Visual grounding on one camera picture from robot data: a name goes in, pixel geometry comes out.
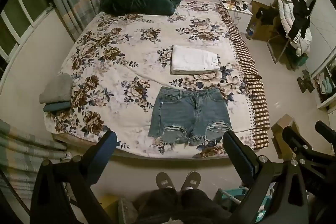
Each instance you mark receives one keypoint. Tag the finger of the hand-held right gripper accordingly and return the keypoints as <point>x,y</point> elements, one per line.
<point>325,129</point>
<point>295,138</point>

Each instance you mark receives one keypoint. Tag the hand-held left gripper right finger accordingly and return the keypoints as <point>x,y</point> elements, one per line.
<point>236,151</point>

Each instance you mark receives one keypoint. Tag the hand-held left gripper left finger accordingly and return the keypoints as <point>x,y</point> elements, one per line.
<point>111,140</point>

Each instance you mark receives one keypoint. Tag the blue denim shorts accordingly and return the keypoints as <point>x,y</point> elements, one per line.
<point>187,115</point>

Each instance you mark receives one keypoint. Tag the folded white pants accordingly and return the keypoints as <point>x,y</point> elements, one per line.
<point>194,58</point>

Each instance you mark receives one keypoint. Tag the small cardboard box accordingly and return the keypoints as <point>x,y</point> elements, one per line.
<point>283,127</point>

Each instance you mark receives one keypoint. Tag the teal storage box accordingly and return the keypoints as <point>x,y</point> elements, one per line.
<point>233,193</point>

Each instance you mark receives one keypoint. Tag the white shelf unit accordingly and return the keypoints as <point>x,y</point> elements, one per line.
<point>325,85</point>

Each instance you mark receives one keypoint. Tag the black sandal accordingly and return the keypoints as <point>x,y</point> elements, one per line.
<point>305,75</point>
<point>304,86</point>

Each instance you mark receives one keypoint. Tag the brown checkered blanket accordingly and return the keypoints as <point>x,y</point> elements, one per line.
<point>258,106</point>

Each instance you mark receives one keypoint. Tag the person's right grey slipper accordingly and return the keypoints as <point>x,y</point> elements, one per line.
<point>191,180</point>

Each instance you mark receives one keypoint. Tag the person's grey slipper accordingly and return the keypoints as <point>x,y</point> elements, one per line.
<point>163,180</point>
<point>191,180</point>

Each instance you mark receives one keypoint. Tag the person's right leg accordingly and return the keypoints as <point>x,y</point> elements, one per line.
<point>202,205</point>

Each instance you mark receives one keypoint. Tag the person's leg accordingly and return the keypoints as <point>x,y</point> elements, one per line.
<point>202,205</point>
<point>157,205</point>

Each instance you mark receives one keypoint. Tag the yellow box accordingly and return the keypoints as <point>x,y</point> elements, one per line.
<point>109,204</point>

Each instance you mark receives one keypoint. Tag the folded teal cloth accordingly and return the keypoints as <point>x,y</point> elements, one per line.
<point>56,106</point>

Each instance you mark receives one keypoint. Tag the person's left grey slipper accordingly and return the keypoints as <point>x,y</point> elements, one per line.
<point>163,180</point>

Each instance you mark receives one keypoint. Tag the folded grey cloth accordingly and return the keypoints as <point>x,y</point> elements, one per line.
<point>57,88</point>

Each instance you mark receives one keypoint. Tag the person's left leg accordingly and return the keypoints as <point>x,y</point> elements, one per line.
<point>157,205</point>

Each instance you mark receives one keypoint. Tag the bed with floral sheet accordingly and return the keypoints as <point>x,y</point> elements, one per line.
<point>123,56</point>

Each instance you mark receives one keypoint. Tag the folding chair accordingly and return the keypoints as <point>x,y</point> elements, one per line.
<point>277,48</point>

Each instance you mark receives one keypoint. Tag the large cardboard box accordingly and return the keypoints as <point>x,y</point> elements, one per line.
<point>263,29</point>

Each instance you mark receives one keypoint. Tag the plastic water bottle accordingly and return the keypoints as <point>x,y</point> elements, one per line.
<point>251,31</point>

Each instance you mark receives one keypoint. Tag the chair piled with clothes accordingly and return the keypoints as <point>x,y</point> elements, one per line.
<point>284,19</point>

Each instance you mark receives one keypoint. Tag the black hanging garment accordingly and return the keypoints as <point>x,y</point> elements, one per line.
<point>300,14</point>

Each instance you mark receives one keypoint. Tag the black cloth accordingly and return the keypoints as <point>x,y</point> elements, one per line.
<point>266,15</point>

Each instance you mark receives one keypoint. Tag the white nightstand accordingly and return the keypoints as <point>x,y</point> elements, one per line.
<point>242,18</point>

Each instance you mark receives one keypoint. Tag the dark cup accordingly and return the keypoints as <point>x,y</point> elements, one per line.
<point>245,5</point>

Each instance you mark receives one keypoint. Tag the window frame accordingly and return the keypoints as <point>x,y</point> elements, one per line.
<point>21,19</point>

